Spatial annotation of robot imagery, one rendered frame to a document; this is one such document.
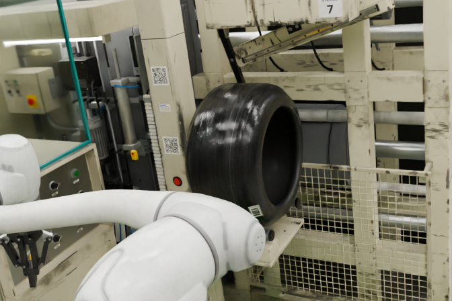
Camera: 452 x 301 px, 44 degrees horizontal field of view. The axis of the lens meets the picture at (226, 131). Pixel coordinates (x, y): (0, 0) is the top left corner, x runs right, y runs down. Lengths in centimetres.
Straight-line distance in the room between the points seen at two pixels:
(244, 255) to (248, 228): 4
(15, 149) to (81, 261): 114
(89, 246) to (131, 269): 159
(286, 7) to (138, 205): 133
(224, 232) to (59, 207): 36
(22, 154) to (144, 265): 57
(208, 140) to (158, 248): 120
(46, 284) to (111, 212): 120
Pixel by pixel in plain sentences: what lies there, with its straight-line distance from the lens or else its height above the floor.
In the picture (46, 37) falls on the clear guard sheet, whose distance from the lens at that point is 218.
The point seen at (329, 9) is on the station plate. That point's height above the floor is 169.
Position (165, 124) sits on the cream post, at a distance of 226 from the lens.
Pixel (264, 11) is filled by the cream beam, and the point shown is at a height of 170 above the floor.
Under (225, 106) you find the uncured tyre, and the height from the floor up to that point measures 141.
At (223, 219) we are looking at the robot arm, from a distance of 89.
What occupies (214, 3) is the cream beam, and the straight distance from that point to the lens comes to 231.
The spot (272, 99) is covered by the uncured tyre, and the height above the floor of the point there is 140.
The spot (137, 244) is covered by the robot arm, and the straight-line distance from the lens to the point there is 81.
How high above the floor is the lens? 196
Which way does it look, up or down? 18 degrees down
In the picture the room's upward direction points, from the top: 8 degrees counter-clockwise
